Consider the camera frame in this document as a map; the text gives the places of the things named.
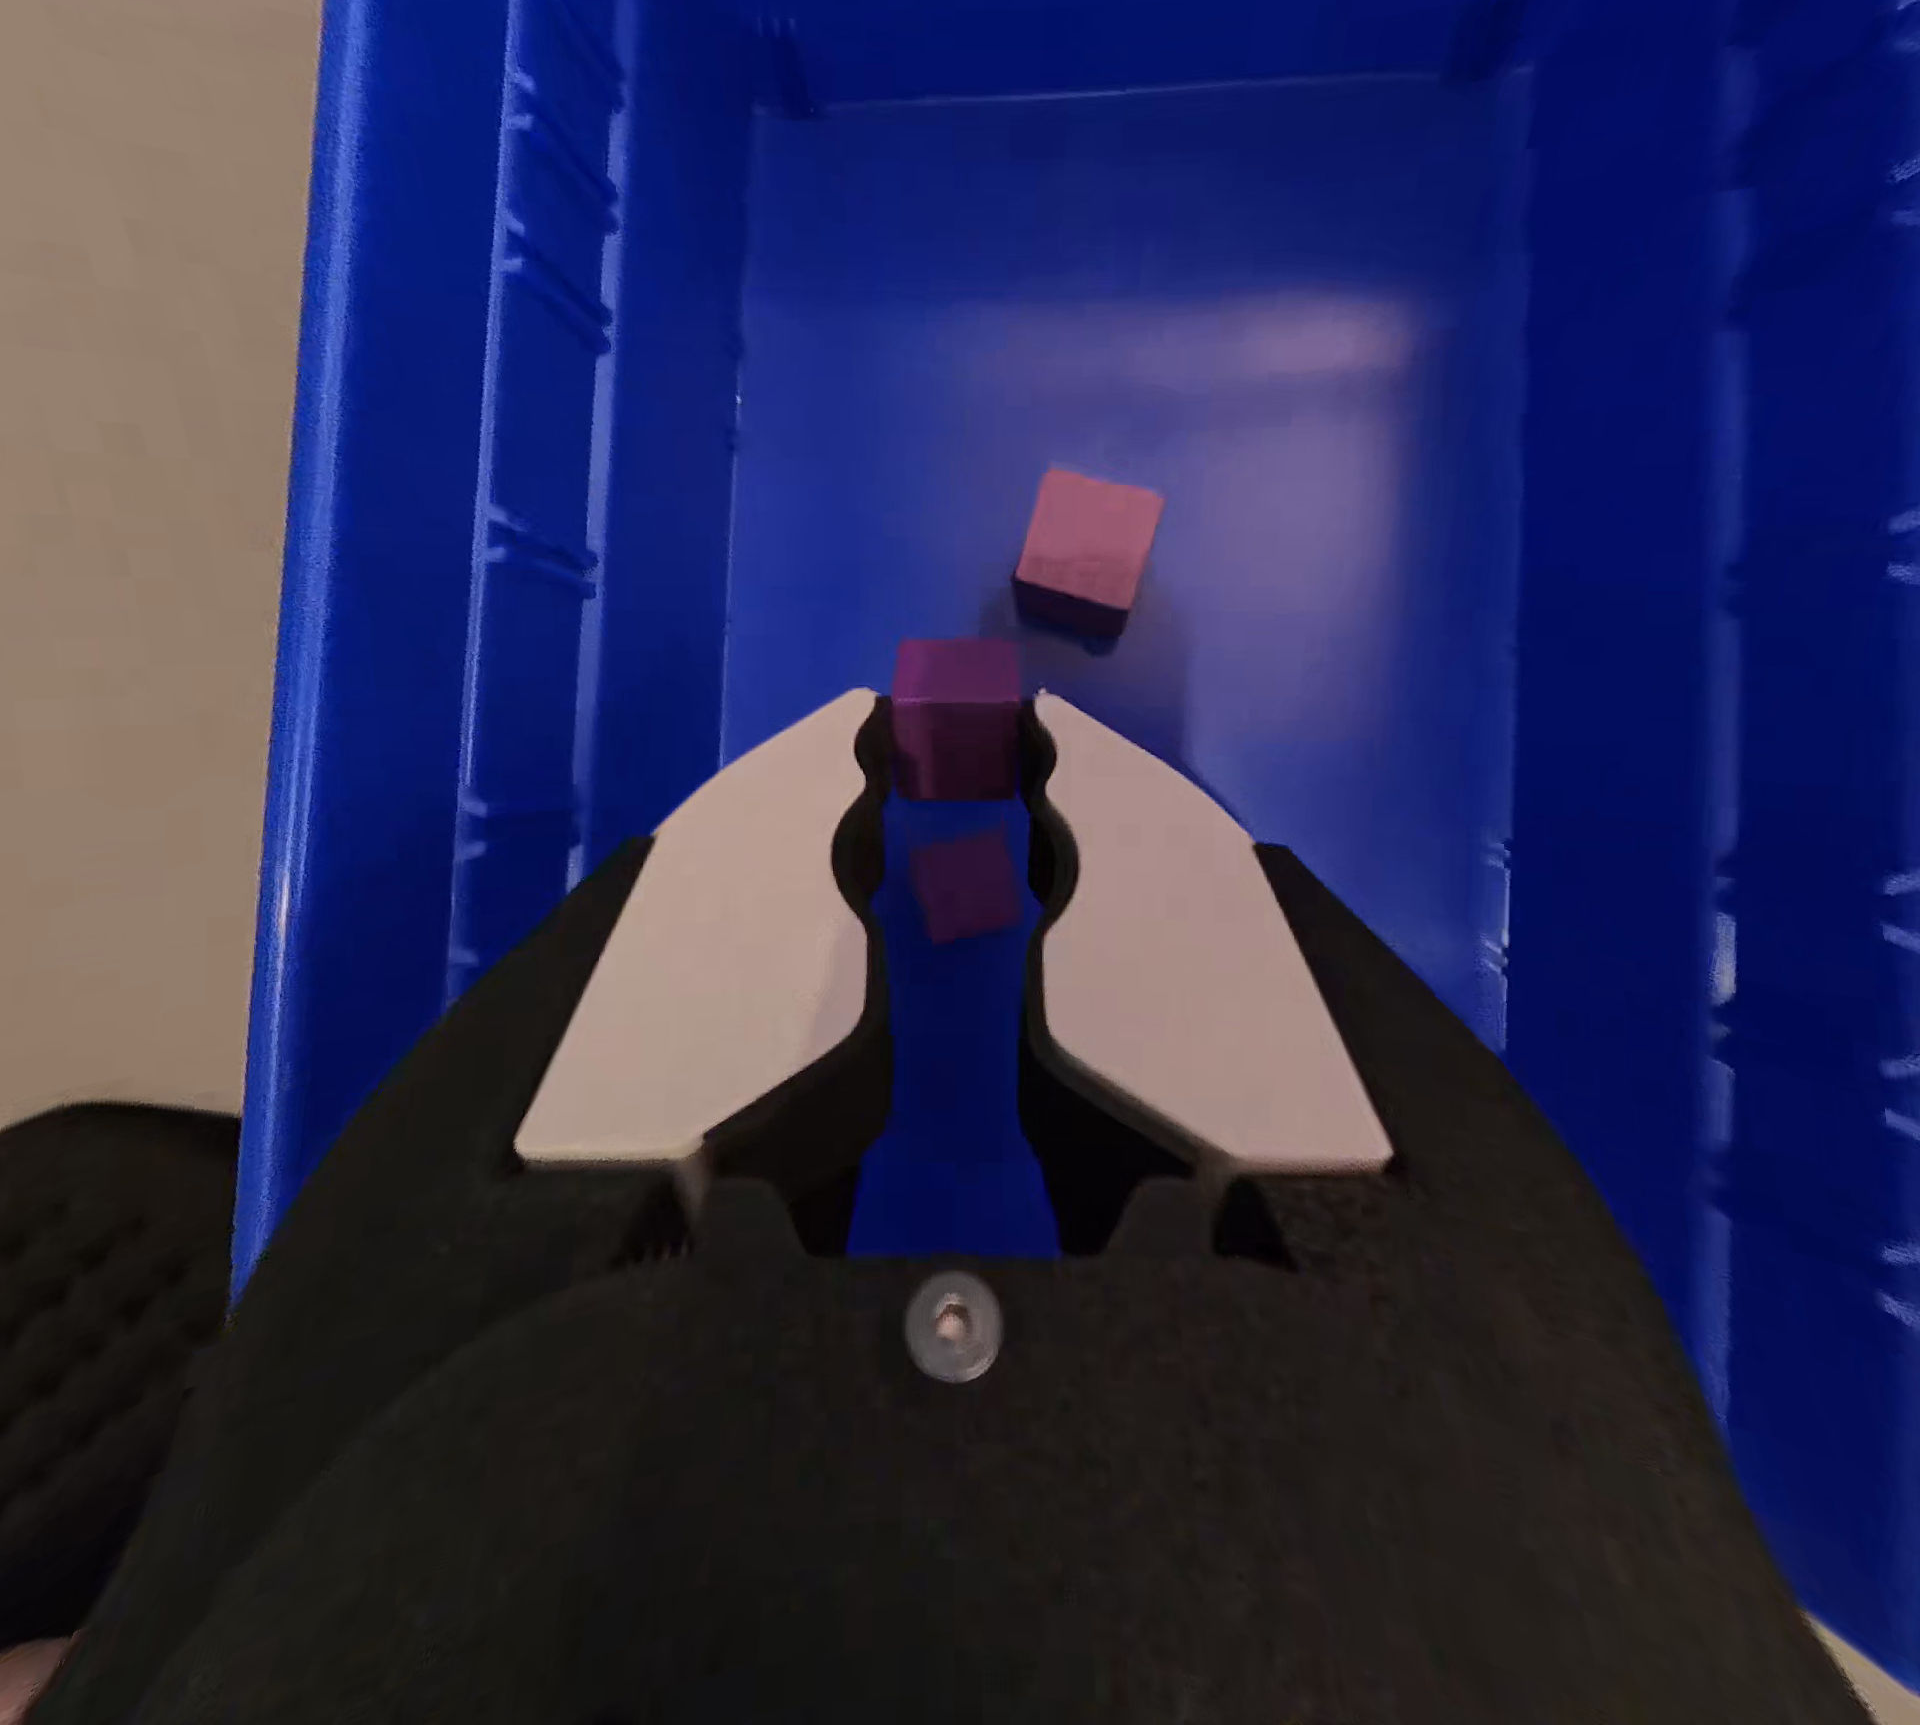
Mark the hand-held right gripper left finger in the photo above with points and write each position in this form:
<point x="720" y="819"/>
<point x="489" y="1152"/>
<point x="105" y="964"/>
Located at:
<point x="704" y="991"/>

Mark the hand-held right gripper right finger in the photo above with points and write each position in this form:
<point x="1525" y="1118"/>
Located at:
<point x="1200" y="991"/>

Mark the purple wooden cube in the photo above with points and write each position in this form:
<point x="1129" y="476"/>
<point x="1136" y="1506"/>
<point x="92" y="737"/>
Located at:
<point x="963" y="885"/>
<point x="960" y="734"/>
<point x="1088" y="541"/>

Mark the blue plastic bin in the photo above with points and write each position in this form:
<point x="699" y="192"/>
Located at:
<point x="1351" y="254"/>

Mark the black mesh chair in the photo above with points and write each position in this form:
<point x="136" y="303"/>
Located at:
<point x="91" y="1305"/>

